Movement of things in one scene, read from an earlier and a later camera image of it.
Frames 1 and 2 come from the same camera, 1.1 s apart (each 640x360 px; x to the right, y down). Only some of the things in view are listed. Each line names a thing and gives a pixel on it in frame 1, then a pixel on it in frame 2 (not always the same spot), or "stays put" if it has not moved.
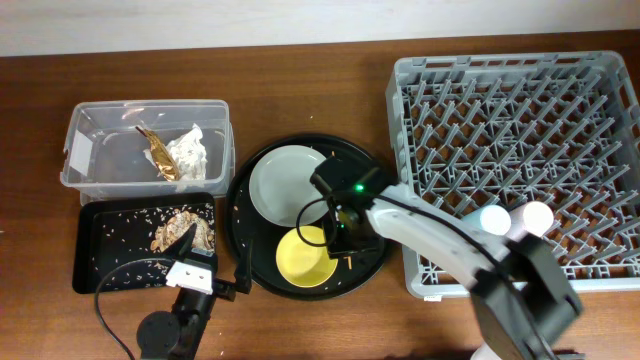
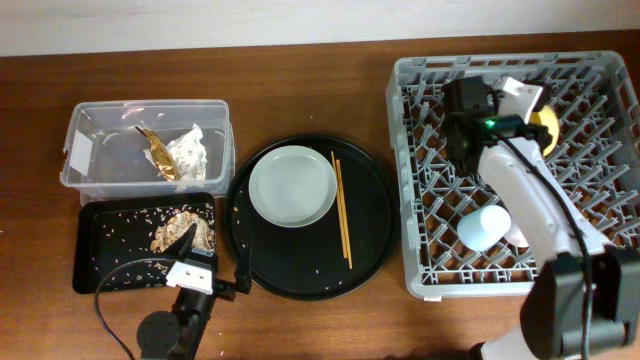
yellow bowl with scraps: (303, 264) → (546, 117)
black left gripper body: (223, 289) stays put
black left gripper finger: (182, 247) stays put
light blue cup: (492, 219) stays put
